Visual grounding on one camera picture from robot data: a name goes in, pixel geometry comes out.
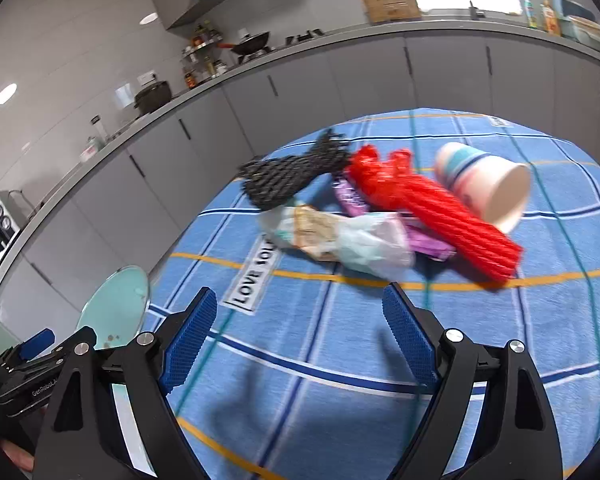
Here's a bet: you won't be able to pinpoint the purple wrapper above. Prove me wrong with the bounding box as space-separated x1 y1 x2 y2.
332 172 456 261

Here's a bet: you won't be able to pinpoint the beige plastic basin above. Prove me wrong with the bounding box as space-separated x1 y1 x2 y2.
567 15 600 46

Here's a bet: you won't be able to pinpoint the person's left hand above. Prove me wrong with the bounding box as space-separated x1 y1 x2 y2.
0 439 36 472

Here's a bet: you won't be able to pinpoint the beige paper wrapper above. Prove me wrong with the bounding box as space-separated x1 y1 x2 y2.
292 205 341 261

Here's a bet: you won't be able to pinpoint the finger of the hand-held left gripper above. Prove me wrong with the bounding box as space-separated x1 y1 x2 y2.
0 326 97 403
19 329 56 361

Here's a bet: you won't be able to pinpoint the metal spice rack with bottles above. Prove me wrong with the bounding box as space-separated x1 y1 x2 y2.
181 21 223 88

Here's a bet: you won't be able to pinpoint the paper cup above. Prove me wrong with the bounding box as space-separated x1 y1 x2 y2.
434 141 532 235

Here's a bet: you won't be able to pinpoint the black rice cooker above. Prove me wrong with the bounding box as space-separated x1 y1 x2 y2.
133 80 173 113

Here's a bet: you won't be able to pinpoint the teal basin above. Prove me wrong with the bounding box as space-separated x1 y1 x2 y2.
75 265 151 351

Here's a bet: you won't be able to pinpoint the black wok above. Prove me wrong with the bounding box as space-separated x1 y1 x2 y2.
217 31 272 58

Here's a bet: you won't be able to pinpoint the gas stove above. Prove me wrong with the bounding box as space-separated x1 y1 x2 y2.
237 29 326 63

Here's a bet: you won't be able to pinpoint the black mesh net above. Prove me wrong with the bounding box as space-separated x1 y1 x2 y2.
237 129 353 211

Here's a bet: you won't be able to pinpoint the red foam net sleeve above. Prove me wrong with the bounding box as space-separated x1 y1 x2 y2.
347 145 525 282

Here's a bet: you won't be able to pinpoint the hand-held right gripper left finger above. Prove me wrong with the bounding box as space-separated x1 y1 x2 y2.
32 287 218 480

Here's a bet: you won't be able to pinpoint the blue dish rack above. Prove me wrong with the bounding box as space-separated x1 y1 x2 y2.
552 0 600 41

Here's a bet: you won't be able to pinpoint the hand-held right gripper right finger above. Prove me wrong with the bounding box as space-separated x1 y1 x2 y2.
381 282 563 480

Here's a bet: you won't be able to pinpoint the grey kitchen counter cabinets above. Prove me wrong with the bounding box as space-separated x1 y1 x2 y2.
0 7 600 331

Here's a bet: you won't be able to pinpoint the wooden cutting board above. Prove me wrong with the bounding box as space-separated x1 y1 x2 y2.
360 0 422 24

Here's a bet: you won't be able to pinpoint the clear pale green plastic bag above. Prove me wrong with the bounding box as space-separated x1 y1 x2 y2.
257 204 416 278

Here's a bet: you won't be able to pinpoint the yellow bottle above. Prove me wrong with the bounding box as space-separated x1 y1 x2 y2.
540 0 562 36

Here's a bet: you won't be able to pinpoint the blue plaid tablecloth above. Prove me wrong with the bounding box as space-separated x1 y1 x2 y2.
142 107 600 480

